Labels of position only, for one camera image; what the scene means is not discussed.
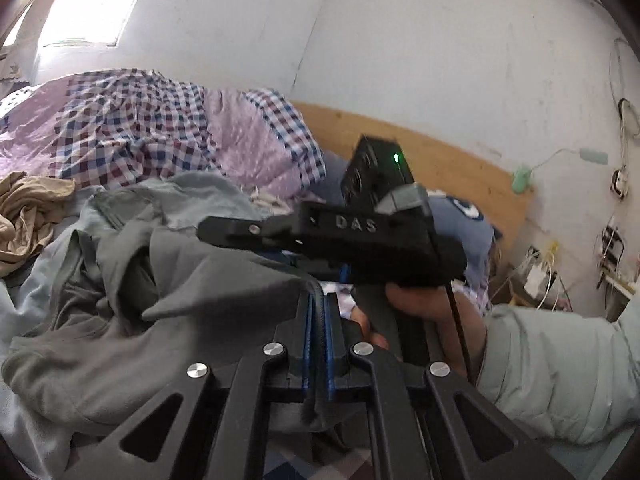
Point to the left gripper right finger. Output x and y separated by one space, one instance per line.
337 353

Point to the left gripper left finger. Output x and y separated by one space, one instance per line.
296 336

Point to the beige crumpled garment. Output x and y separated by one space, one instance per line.
31 207

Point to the dark grey garment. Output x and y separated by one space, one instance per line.
131 308

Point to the wooden headboard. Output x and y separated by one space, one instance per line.
434 163

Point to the blue-grey pillow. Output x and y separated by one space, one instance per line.
453 217

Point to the window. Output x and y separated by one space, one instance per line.
60 28

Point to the light grey-green garment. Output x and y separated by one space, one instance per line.
41 448

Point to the person's right hand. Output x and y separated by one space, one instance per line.
432 306

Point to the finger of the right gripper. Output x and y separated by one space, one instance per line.
233 233

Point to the plaid and lilac quilt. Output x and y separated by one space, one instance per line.
119 127

